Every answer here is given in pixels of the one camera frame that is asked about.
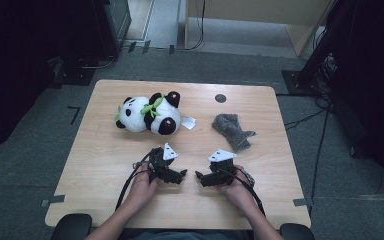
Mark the grey fuzzy cloth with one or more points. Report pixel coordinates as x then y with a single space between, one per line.
230 128

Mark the person's right hand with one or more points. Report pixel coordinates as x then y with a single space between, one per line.
240 191

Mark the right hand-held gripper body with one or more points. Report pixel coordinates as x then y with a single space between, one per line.
223 171

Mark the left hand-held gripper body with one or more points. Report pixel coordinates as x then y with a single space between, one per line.
161 165

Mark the dark floor tape strip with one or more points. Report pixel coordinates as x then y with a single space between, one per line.
171 49
131 46

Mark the dark equipment cabinet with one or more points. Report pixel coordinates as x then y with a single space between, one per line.
120 20

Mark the panda plush toy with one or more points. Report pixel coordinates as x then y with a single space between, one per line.
136 115

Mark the dark round table grommet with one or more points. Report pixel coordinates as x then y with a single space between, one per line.
220 98

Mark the black square stand base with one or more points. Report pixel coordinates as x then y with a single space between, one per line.
291 83

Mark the black slanted stand post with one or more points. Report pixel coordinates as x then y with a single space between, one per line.
326 43

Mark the black angled floor tape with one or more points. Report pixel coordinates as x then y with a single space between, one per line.
76 113

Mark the grey tape strip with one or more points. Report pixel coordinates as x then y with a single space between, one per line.
302 202
53 200

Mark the dark curtain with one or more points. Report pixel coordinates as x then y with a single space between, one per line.
16 66
376 83

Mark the person's left hand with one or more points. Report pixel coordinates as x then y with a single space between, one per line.
141 188

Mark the person's dark clothing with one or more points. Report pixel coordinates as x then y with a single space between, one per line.
180 236

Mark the light wooden cabinet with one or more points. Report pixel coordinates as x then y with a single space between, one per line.
246 7

